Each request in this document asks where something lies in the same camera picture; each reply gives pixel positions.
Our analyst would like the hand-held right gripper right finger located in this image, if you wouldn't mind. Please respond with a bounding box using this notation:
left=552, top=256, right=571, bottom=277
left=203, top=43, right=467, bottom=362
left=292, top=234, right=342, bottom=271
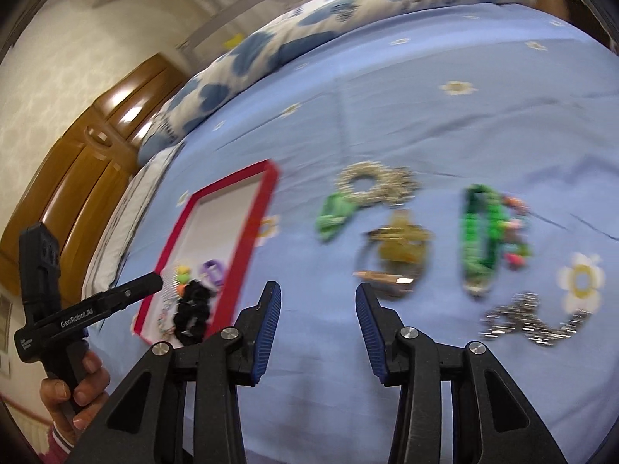
left=354, top=283, right=569, bottom=464

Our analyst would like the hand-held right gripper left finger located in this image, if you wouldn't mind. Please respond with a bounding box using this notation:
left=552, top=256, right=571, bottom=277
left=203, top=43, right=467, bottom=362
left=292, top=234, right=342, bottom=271
left=65, top=280, right=282, bottom=464

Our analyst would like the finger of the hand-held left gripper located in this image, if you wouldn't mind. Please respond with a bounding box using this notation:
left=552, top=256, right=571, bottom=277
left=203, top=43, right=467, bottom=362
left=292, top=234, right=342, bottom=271
left=82, top=272, right=164, bottom=312

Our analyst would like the gold square wrist watch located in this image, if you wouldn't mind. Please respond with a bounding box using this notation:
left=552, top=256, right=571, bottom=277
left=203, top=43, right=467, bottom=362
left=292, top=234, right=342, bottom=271
left=352, top=229, right=417, bottom=299

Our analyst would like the red shallow cardboard box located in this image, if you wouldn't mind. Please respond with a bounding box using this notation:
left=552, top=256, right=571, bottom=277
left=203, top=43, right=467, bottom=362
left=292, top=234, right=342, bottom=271
left=130, top=159, right=281, bottom=347

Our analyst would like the yellow translucent claw clip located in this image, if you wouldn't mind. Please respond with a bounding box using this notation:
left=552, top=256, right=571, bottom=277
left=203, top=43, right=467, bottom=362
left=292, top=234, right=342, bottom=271
left=376, top=209, right=434, bottom=266

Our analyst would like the light green hair clip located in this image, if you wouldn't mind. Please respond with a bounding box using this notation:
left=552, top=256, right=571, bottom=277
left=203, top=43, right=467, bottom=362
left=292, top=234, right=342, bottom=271
left=315, top=192, right=360, bottom=244

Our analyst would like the silver chain bracelet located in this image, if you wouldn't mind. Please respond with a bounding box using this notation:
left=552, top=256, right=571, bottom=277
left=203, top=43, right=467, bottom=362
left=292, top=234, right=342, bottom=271
left=478, top=291, right=594, bottom=350

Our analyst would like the colourful bead bracelet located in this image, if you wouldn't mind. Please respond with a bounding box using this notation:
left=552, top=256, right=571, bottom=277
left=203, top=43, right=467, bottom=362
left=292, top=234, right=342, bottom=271
left=500, top=194, right=534, bottom=272

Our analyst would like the person's left forearm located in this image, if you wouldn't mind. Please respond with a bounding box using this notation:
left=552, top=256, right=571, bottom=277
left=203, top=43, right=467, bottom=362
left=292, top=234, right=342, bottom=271
left=35, top=417, right=82, bottom=464

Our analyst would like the person's left hand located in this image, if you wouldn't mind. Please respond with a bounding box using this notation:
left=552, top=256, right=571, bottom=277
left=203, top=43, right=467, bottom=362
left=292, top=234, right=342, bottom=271
left=39, top=350, right=111, bottom=430

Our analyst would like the small orange green hair clip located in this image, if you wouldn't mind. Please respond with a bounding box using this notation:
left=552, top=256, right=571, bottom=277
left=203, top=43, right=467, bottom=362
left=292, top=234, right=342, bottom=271
left=169, top=265, right=195, bottom=297

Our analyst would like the black fabric scrunchie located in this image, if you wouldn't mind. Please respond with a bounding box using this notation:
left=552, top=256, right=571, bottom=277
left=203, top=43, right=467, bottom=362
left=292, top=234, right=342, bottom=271
left=173, top=279, right=219, bottom=347

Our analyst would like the white striped pillow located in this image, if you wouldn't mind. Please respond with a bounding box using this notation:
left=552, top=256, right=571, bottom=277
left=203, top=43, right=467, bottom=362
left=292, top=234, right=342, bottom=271
left=81, top=142, right=188, bottom=297

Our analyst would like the purple unicorn hair clip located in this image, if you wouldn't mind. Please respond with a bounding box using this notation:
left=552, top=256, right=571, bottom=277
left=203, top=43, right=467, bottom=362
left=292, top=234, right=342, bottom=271
left=200, top=259, right=229, bottom=292

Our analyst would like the wooden bed headboard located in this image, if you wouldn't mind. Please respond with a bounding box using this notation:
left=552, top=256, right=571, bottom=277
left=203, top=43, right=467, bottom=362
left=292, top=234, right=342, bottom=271
left=0, top=52, right=190, bottom=283

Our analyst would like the pearl scrunchie with crown charm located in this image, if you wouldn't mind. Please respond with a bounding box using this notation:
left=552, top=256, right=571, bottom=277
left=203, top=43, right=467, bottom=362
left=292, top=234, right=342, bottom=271
left=335, top=161, right=421, bottom=207

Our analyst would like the blue heart print comforter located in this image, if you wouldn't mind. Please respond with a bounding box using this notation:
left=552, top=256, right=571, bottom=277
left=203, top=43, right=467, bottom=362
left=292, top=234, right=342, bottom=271
left=137, top=0, right=539, bottom=166

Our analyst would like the green braided bracelet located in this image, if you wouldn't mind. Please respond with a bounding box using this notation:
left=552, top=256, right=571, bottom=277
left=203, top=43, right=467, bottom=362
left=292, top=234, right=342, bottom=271
left=461, top=184, right=508, bottom=297

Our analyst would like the grey bed guard rail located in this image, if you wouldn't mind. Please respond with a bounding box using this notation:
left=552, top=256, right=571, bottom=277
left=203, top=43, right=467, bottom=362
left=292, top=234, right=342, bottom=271
left=173, top=0, right=385, bottom=56

